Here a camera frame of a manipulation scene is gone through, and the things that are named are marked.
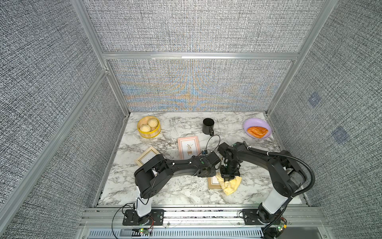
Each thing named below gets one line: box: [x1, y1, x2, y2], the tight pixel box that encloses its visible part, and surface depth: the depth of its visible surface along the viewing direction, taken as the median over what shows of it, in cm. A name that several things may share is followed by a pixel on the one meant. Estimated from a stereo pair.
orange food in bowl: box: [246, 125, 269, 139], surface depth 106 cm
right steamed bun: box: [147, 118, 159, 128], surface depth 108 cm
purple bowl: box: [243, 117, 273, 140], surface depth 108 cm
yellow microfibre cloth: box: [215, 175, 243, 196], surface depth 82 cm
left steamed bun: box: [139, 123, 152, 133], surface depth 105 cm
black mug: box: [201, 117, 215, 137], surface depth 105 cm
